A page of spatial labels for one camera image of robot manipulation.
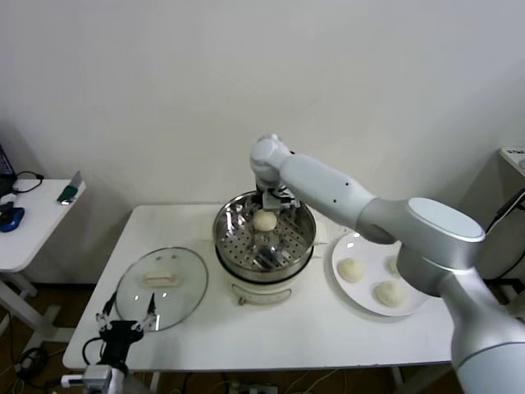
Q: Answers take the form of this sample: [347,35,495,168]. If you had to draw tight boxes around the glass pot lid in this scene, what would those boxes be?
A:
[113,245,209,333]

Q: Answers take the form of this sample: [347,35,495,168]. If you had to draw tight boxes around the blue computer mouse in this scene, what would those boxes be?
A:
[0,207,25,234]

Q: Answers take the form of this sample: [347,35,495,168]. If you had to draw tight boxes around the green-handled metal scraper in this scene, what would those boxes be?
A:
[56,171,85,206]

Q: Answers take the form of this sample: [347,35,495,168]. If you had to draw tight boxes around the black floor cable plug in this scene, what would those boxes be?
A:
[14,346,47,377]

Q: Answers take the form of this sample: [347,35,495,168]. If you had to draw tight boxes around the white electric pot base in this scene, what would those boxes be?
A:
[203,219,329,307]

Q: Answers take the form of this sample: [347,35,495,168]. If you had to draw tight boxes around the white side table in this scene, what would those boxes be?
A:
[0,178,87,350]

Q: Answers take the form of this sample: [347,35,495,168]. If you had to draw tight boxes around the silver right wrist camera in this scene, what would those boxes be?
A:
[260,189,303,213]

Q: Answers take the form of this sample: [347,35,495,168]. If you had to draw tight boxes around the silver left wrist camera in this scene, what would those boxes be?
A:
[61,366,114,394]

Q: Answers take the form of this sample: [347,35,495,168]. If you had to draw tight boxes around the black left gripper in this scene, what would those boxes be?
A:
[96,291,158,364]

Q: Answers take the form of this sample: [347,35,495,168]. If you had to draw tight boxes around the grey floor power strip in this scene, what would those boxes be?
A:
[229,381,280,394]

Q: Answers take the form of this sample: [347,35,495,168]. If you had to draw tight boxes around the stainless steel steamer basket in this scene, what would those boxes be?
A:
[212,189,317,284]

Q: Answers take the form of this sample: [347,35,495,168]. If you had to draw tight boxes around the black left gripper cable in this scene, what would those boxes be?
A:
[83,337,106,366]

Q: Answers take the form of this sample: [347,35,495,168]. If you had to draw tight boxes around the white round plate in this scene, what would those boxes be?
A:
[326,230,431,318]

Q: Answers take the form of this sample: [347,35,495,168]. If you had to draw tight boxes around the black looped cable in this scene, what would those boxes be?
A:
[11,171,44,196]

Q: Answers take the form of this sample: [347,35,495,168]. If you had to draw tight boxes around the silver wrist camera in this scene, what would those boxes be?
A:
[61,366,114,394]
[260,189,303,213]

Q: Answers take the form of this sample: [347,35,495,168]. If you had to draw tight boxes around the dark laptop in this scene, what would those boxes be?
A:
[0,143,17,196]

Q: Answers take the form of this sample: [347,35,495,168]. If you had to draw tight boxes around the white cable with black plug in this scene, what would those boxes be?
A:
[486,187,525,235]

